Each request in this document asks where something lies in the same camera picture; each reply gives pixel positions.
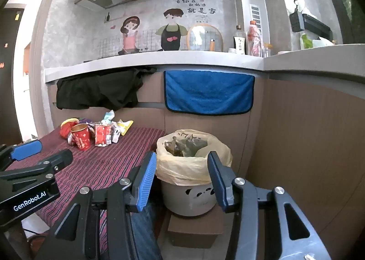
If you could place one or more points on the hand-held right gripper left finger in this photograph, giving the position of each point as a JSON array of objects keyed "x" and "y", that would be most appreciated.
[{"x": 147, "y": 183}]

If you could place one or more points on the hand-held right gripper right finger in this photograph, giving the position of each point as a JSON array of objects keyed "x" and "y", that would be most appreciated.
[{"x": 217, "y": 188}]

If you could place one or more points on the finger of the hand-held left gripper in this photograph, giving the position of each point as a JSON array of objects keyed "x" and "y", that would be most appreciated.
[
  {"x": 27, "y": 149},
  {"x": 61, "y": 159}
]

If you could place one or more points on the red paper cup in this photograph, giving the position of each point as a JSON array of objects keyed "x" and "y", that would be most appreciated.
[{"x": 81, "y": 140}]

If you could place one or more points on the white panda print bin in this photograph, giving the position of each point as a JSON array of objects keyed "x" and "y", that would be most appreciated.
[{"x": 188, "y": 200}]

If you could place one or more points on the yellow plastic bin liner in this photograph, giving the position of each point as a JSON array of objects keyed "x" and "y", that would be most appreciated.
[{"x": 176, "y": 167}]

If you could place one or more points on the pink purple round wrapper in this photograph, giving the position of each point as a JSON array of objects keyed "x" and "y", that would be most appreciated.
[{"x": 85, "y": 121}]

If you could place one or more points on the red foil packet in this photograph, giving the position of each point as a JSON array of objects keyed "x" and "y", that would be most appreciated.
[{"x": 102, "y": 134}]

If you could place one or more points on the white yellow snack wrapper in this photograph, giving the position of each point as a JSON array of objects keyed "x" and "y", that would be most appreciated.
[{"x": 125, "y": 126}]

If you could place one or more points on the blue white wrapper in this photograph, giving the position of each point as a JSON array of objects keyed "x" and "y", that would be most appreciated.
[{"x": 108, "y": 116}]

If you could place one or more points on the maroon striped table cloth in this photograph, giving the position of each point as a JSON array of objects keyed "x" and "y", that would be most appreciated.
[{"x": 99, "y": 163}]

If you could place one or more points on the cardboard box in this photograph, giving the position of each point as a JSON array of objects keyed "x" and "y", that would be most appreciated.
[{"x": 194, "y": 234}]

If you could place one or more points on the person's leg in jeans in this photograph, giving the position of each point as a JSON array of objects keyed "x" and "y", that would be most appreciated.
[{"x": 145, "y": 237}]

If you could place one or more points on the black refrigerator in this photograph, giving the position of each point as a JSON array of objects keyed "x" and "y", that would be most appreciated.
[{"x": 8, "y": 77}]

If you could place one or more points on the black cloth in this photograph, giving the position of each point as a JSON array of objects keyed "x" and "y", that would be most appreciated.
[{"x": 99, "y": 92}]

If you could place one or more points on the blue towel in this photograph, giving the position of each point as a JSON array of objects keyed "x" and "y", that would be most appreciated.
[{"x": 208, "y": 92}]

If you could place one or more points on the grey kitchen counter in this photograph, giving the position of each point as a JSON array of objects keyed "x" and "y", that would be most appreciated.
[{"x": 171, "y": 62}]

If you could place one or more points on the yellow fridge magnet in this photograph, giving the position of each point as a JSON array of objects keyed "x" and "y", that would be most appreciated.
[{"x": 17, "y": 16}]

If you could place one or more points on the small round jar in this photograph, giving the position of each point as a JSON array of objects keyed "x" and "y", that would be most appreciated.
[{"x": 232, "y": 50}]

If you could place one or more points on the small orange bottle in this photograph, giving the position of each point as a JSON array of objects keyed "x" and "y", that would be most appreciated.
[{"x": 212, "y": 45}]

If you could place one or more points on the dark soy sauce bottle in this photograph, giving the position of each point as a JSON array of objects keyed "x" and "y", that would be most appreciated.
[{"x": 239, "y": 45}]

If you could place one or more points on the small glass jar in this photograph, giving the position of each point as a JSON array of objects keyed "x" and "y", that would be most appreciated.
[{"x": 267, "y": 50}]

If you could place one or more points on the white bowl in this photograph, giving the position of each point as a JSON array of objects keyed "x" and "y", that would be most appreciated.
[{"x": 283, "y": 52}]

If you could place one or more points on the round wooden framed lid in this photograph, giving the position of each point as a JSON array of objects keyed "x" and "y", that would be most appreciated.
[{"x": 202, "y": 37}]

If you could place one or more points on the red label plastic bottle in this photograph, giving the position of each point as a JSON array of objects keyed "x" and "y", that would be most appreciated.
[{"x": 254, "y": 40}]

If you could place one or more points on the green white plastic bag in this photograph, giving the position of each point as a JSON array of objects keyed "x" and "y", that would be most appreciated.
[{"x": 306, "y": 41}]

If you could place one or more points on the white vent grille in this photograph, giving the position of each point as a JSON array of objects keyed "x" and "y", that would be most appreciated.
[{"x": 255, "y": 16}]

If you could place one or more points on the black perforated utensil holder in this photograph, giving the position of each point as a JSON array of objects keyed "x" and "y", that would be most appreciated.
[{"x": 296, "y": 22}]

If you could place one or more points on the dark framed window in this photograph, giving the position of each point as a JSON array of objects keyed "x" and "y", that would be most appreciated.
[{"x": 348, "y": 6}]

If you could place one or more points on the cartoon couple wall sticker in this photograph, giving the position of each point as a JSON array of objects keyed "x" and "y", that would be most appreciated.
[{"x": 171, "y": 35}]

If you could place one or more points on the black wall rack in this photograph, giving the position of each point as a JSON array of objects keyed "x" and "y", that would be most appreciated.
[{"x": 316, "y": 25}]

